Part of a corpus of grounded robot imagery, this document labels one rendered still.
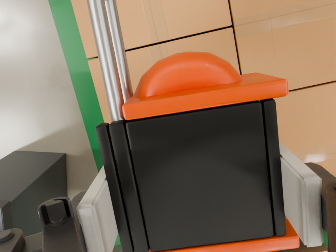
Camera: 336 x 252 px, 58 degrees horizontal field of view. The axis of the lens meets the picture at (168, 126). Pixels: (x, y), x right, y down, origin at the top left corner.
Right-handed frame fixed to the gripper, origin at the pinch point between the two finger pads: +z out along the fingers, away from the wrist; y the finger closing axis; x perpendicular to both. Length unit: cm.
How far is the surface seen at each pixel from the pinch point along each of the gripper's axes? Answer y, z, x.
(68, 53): -48, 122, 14
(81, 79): -45, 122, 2
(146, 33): -7, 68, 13
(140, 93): -2.1, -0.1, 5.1
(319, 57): 37, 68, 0
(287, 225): 4.4, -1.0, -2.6
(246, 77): 3.4, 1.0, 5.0
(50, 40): -54, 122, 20
